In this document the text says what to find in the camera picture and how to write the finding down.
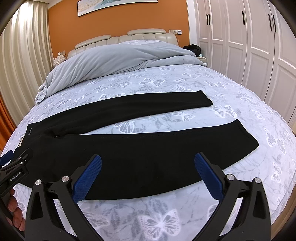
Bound butterfly print bed sheet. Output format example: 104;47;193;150
4;64;295;240

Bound orange curtain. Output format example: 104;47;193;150
0;96;16;151

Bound framed wall painting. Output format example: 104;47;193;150
77;0;158;16

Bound white nightstand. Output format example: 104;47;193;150
197;57;207;67

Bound black bag on nightstand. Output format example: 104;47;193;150
183;44;202;57

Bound bedside decorative lamp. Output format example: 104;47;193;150
53;51;67;68

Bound person's left hand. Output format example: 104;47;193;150
7;189;25;232

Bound black pants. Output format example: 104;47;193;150
15;91;258;200

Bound cream curtain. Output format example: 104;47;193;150
1;1;53;125

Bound grey duvet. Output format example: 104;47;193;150
35;41;204;104

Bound cream leather headboard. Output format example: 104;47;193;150
67;29;178;59

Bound wall switch panel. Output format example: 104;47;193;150
169;30;182;35

